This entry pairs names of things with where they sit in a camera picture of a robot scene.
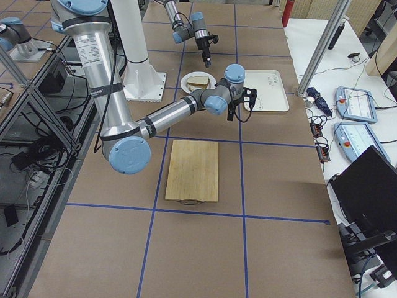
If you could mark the black monitor stand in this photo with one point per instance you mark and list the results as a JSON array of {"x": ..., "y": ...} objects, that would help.
[{"x": 357, "y": 247}]

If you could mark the aluminium frame post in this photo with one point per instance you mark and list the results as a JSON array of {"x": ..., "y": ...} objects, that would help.
[{"x": 325, "y": 39}]

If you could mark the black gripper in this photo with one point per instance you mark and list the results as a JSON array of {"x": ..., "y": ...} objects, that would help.
[
  {"x": 204, "y": 45},
  {"x": 233, "y": 105}
]

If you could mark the small metal cylinder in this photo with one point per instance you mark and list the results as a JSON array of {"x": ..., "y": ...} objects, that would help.
[{"x": 309, "y": 102}]

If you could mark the folded blue umbrella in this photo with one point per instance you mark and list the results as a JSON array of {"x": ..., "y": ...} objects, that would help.
[{"x": 320, "y": 103}]

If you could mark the red fire extinguisher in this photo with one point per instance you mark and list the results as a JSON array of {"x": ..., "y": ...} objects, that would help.
[{"x": 287, "y": 12}]

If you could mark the cream bear tray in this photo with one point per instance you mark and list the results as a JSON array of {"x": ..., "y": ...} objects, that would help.
[{"x": 271, "y": 96}]

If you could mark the white round plate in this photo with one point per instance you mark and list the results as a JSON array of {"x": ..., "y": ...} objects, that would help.
[{"x": 185, "y": 87}]

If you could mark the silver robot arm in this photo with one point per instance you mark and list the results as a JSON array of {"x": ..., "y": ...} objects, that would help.
[
  {"x": 195, "y": 27},
  {"x": 109, "y": 38}
]

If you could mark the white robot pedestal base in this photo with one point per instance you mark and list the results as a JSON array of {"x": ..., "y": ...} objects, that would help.
[{"x": 141, "y": 81}]

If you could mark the black handheld tool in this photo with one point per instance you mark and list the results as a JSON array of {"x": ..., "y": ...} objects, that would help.
[{"x": 337, "y": 34}]

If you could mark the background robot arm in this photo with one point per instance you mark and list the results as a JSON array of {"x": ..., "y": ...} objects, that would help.
[{"x": 16, "y": 40}]

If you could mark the upper teach pendant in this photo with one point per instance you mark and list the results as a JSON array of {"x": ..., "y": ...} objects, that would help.
[{"x": 355, "y": 104}]

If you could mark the lower teach pendant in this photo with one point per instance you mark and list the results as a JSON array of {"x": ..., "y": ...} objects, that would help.
[{"x": 355, "y": 138}]

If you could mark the black laptop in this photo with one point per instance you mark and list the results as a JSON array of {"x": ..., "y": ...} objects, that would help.
[{"x": 366, "y": 191}]

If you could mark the wooden cutting board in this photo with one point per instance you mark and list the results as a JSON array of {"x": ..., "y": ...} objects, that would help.
[{"x": 193, "y": 176}]

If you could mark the orange black power strip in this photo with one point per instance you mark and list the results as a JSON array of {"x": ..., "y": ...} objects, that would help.
[{"x": 321, "y": 142}]

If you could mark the teach pendant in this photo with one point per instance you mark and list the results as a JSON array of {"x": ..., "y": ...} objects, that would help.
[
  {"x": 355, "y": 138},
  {"x": 355, "y": 104}
]

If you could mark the bread slice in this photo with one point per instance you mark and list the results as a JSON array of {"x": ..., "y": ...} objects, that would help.
[{"x": 197, "y": 82}]

